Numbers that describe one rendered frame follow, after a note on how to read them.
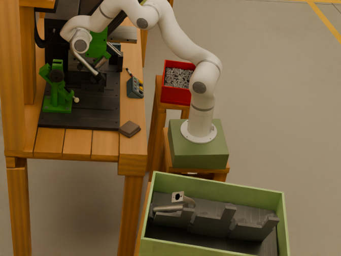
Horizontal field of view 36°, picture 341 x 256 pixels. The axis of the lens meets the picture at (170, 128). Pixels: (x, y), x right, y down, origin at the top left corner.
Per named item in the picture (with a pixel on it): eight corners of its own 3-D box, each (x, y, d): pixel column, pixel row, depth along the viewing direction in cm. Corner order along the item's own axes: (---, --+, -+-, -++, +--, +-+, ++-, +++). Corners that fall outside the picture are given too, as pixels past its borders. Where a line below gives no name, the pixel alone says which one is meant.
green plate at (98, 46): (105, 54, 308) (108, 18, 299) (105, 59, 300) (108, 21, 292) (85, 52, 306) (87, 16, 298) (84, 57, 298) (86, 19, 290)
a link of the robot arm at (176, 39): (202, 94, 255) (212, 76, 266) (220, 83, 247) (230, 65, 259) (131, 15, 241) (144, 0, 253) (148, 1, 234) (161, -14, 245)
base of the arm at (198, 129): (216, 121, 284) (220, 93, 272) (216, 145, 270) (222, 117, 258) (180, 118, 284) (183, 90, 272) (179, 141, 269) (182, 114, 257)
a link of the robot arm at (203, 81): (217, 99, 268) (224, 60, 252) (206, 121, 254) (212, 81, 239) (194, 93, 270) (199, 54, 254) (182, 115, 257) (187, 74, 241)
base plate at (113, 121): (120, 31, 367) (120, 29, 365) (119, 131, 281) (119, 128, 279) (57, 27, 361) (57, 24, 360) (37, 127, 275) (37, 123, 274)
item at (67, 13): (79, 47, 339) (80, -3, 319) (76, 73, 316) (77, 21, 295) (50, 45, 337) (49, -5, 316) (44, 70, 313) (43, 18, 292)
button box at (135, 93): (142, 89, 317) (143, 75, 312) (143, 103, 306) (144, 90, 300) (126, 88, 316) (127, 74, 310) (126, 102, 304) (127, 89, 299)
